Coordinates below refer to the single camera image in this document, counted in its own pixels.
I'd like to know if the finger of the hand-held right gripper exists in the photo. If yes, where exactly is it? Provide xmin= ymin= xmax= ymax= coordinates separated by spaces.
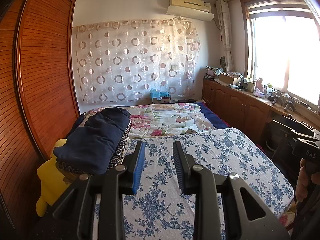
xmin=272 ymin=119 xmax=317 ymax=142

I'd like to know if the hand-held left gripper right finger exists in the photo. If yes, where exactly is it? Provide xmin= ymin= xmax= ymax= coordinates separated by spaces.
xmin=173 ymin=140 xmax=290 ymax=240

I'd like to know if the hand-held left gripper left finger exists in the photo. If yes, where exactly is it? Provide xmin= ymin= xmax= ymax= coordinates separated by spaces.
xmin=37 ymin=140 xmax=147 ymax=240

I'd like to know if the navy blue t-shirt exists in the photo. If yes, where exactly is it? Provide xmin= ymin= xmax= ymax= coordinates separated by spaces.
xmin=54 ymin=107 xmax=132 ymax=175

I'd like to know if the person's right hand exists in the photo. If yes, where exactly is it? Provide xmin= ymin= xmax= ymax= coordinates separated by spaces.
xmin=296 ymin=159 xmax=315 ymax=202

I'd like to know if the grey handheld device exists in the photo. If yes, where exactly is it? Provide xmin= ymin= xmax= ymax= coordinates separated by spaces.
xmin=271 ymin=92 xmax=284 ymax=105
xmin=284 ymin=96 xmax=298 ymax=112

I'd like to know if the dark circle-patterned folded garment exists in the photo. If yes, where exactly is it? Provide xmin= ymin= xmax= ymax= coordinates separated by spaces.
xmin=106 ymin=119 xmax=132 ymax=172

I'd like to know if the blue floral sheet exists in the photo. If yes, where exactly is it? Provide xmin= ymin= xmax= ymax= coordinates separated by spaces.
xmin=94 ymin=127 xmax=294 ymax=240

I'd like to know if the pink figure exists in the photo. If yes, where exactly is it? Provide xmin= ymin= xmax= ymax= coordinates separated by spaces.
xmin=253 ymin=78 xmax=265 ymax=98

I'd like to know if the colourful floral quilt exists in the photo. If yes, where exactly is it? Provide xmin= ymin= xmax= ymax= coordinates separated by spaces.
xmin=80 ymin=104 xmax=220 ymax=139

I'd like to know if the wooden cabinet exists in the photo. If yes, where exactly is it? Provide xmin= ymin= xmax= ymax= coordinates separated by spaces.
xmin=202 ymin=79 xmax=320 ymax=145

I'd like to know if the navy blue blanket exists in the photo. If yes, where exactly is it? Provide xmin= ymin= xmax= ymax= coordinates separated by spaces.
xmin=200 ymin=102 xmax=228 ymax=132

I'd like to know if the window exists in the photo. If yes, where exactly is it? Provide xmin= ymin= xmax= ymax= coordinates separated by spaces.
xmin=240 ymin=0 xmax=320 ymax=113

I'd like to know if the small cardboard box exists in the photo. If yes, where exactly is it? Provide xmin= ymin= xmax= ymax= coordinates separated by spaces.
xmin=152 ymin=96 xmax=172 ymax=104

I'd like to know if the open cardboard box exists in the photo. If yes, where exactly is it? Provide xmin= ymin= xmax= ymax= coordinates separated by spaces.
xmin=219 ymin=72 xmax=242 ymax=85

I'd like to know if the blue plastic bag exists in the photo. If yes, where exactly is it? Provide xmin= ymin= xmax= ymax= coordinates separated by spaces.
xmin=150 ymin=89 xmax=171 ymax=98

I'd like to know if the yellow plush toy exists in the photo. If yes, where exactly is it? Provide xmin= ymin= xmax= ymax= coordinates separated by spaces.
xmin=36 ymin=139 xmax=73 ymax=217

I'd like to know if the stack of papers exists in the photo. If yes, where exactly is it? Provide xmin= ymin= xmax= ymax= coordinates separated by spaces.
xmin=204 ymin=66 xmax=222 ymax=80

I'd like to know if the sheer circle-patterned curtain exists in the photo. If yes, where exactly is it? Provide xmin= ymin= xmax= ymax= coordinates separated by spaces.
xmin=72 ymin=17 xmax=200 ymax=104

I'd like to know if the white window curtain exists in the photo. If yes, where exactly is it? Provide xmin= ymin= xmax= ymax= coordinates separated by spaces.
xmin=215 ymin=0 xmax=234 ymax=72

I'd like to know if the wooden slatted wardrobe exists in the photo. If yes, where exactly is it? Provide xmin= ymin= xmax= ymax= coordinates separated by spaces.
xmin=0 ymin=0 xmax=80 ymax=240

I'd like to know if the wall air conditioner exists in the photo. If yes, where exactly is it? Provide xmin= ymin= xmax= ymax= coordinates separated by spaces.
xmin=167 ymin=0 xmax=215 ymax=21

